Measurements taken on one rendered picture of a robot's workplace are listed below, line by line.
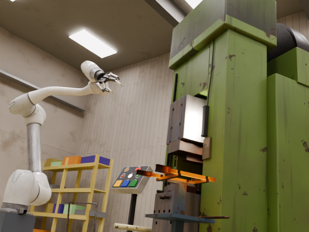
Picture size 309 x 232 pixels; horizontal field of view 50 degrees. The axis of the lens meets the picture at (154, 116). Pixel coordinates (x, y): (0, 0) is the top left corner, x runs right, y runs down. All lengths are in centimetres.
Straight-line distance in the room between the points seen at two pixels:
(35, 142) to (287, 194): 190
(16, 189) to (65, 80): 867
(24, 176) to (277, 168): 181
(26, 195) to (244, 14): 228
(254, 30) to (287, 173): 127
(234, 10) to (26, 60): 782
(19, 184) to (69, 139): 833
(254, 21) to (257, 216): 167
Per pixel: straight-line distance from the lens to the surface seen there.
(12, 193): 222
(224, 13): 302
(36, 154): 249
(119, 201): 874
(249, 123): 275
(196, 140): 283
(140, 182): 308
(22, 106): 249
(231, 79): 276
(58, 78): 1060
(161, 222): 273
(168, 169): 210
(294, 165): 285
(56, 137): 1023
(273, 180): 272
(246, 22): 311
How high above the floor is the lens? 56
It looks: 20 degrees up
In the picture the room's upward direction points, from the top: 7 degrees clockwise
